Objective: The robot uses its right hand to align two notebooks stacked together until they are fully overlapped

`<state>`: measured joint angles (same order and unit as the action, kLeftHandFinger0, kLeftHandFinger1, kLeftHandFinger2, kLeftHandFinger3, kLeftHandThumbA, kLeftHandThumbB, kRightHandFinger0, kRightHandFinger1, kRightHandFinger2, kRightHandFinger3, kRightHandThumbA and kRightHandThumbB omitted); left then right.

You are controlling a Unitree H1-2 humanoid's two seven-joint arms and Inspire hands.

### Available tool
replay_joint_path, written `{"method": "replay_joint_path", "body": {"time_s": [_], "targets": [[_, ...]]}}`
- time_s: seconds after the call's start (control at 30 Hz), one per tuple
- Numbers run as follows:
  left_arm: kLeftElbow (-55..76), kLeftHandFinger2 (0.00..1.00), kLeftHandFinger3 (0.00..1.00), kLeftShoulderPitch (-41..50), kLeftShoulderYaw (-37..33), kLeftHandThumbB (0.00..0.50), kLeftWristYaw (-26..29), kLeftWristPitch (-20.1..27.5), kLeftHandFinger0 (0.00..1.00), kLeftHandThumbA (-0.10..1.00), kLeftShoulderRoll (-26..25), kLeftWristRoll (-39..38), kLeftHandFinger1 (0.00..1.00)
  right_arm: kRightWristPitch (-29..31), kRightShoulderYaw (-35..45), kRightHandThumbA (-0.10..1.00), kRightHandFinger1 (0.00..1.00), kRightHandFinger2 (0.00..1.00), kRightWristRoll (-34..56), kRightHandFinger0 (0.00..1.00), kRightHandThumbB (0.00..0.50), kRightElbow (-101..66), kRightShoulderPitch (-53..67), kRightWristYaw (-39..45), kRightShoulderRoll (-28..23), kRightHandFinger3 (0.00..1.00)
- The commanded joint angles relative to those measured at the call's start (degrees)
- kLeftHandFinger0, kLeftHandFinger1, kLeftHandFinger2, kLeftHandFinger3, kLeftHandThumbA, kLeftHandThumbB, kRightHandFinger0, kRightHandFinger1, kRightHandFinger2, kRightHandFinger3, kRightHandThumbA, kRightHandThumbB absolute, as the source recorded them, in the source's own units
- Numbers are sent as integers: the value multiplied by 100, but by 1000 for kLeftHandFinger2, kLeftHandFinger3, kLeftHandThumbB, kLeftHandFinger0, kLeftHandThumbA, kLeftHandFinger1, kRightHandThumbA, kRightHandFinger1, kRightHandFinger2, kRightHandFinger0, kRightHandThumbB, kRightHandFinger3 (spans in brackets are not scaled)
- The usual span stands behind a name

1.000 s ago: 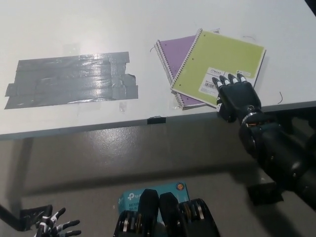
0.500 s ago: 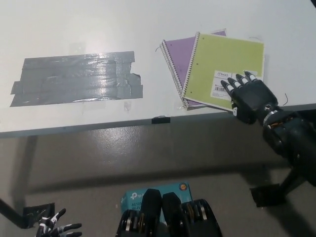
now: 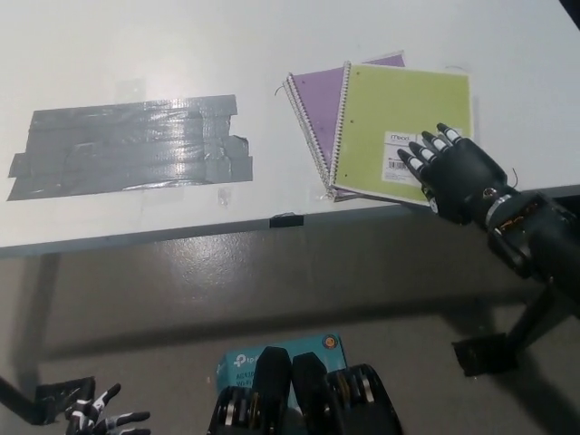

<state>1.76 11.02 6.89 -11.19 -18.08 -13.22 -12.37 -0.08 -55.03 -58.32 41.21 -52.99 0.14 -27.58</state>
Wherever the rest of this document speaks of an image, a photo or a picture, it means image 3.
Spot grey duct tape patch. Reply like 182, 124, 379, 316
6, 93, 254, 203

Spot teal tp-link box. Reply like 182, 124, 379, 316
215, 333, 350, 404

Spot green Mead spiral notebook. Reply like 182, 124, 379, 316
326, 61, 475, 208

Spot purple spiral notebook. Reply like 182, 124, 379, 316
283, 50, 407, 203

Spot black robot body blocks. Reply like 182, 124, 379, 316
208, 346, 404, 435

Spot small black tape piece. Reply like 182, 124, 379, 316
269, 212, 304, 228

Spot black floor tape patch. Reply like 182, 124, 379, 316
451, 333, 520, 377
34, 375, 99, 426

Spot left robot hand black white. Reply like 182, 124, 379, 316
63, 382, 153, 435

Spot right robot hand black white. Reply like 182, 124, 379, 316
397, 122, 508, 226

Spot black table leg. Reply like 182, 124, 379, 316
0, 375, 42, 407
505, 283, 580, 363

